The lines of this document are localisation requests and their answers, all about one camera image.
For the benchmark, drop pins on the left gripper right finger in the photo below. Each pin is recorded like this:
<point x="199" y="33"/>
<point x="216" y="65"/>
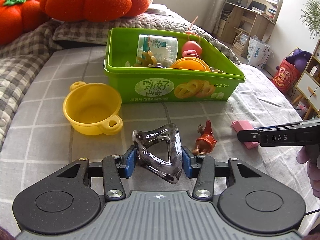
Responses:
<point x="202" y="168"/>

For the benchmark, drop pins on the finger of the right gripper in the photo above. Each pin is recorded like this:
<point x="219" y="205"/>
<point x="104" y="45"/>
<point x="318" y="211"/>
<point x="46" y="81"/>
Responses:
<point x="252" y="135"/>

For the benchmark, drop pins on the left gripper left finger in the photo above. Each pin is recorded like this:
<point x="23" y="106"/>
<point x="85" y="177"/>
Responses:
<point x="116" y="167"/>

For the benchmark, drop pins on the pink rectangular block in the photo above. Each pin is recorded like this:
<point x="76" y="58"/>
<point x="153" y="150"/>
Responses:
<point x="242" y="127"/>

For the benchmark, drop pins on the yellow toy pot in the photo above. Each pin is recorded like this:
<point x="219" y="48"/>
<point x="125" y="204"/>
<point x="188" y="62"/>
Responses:
<point x="92" y="108"/>

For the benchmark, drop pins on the yellow toy pumpkin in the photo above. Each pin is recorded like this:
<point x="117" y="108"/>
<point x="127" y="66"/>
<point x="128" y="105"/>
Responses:
<point x="191" y="63"/>

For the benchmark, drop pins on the pink gourd toy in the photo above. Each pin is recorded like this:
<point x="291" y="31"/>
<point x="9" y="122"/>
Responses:
<point x="191" y="49"/>

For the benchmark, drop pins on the purple toy grapes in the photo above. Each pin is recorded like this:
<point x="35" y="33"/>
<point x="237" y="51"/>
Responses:
<point x="159" y="66"/>

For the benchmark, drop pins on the clear cotton swab jar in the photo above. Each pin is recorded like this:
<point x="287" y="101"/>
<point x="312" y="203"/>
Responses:
<point x="164" y="49"/>

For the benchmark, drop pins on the person right hand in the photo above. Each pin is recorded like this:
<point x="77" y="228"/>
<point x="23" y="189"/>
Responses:
<point x="303" y="157"/>

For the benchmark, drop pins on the small red figurine toy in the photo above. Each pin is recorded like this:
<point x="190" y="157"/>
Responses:
<point x="206" y="142"/>

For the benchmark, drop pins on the white side cabinet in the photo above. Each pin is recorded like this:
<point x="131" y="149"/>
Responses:
<point x="307" y="87"/>

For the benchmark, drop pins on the red lantern toy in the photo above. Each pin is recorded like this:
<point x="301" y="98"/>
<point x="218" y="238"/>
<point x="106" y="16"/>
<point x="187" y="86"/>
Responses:
<point x="285" y="76"/>

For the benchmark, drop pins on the purple plush toy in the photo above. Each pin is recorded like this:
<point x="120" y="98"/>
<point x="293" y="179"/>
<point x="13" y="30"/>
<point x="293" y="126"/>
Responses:
<point x="299" y="59"/>

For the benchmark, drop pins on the light grid bedsheet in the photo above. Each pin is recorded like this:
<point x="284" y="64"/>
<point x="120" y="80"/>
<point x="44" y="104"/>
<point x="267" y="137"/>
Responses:
<point x="40" y="140"/>

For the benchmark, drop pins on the white paper shopping bag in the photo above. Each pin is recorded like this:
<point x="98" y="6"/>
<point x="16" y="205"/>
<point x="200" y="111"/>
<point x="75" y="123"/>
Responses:
<point x="258" y="52"/>

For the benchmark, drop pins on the green plastic cookie box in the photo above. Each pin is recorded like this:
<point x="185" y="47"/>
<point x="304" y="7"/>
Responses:
<point x="146" y="84"/>

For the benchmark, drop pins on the green potted plant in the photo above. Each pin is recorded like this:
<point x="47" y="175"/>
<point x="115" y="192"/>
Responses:
<point x="310" y="17"/>

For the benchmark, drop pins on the wooden desk shelf unit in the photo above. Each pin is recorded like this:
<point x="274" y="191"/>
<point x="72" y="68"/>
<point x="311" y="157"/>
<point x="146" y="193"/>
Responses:
<point x="243" y="19"/>

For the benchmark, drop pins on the grey checkered quilt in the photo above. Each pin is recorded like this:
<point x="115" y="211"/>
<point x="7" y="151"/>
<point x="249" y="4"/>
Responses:
<point x="22" y="59"/>

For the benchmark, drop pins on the beige curtain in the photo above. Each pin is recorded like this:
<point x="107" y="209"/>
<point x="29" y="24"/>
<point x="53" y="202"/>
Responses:
<point x="214" y="13"/>

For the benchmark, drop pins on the large orange pumpkin cushion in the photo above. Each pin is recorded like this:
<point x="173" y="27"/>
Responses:
<point x="93" y="10"/>

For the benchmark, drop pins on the small orange pumpkin cushion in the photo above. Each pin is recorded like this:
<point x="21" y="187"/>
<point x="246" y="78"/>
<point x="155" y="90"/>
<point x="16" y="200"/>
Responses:
<point x="19" y="17"/>

